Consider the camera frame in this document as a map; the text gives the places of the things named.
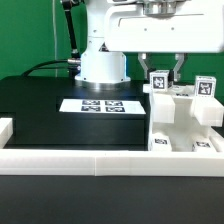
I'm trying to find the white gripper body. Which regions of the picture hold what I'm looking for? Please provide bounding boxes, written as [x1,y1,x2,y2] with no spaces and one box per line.
[105,3,224,53]

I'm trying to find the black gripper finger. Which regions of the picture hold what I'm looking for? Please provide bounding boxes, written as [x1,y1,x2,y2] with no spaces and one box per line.
[171,53,186,82]
[138,53,153,80]

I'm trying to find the white tagged cube nut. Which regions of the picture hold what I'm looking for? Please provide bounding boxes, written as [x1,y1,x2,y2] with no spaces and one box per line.
[150,70,169,91]
[195,76,216,97]

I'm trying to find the white chair seat part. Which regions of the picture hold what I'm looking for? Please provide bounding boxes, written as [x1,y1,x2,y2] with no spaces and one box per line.
[148,94,209,152]

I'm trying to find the white short tagged block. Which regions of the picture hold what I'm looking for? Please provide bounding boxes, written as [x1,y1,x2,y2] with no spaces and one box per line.
[151,133,172,152]

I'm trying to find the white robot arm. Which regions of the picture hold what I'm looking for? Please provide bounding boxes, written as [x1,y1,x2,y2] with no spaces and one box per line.
[76,0,224,89]

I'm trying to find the white tagged flat board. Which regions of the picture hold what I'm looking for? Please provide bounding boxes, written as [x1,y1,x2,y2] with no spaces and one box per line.
[59,99,145,115]

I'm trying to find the black cable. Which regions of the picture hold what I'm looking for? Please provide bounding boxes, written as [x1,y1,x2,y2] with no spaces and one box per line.
[21,59,81,78]

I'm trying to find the white fence frame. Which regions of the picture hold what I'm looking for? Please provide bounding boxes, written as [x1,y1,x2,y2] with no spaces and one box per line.
[0,118,224,177]

